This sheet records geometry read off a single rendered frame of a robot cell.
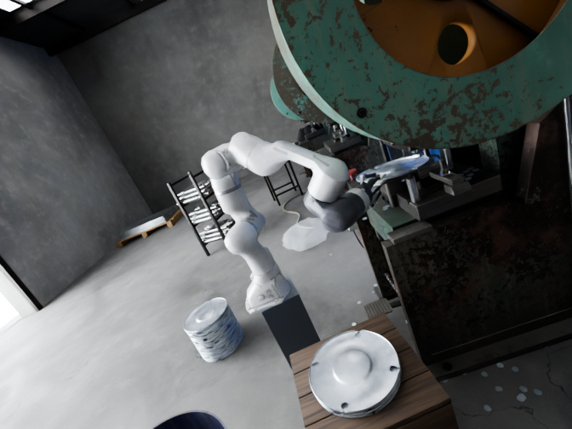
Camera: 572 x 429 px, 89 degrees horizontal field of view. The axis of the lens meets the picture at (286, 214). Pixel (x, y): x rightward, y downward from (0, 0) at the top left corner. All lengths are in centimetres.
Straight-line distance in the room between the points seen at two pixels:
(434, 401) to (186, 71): 781
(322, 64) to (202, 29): 747
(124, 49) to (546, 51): 823
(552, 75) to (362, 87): 44
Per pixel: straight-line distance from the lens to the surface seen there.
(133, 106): 850
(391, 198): 127
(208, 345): 196
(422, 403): 100
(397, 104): 76
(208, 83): 796
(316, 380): 108
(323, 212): 84
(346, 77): 73
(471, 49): 94
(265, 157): 93
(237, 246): 115
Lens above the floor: 118
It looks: 19 degrees down
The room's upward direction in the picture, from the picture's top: 23 degrees counter-clockwise
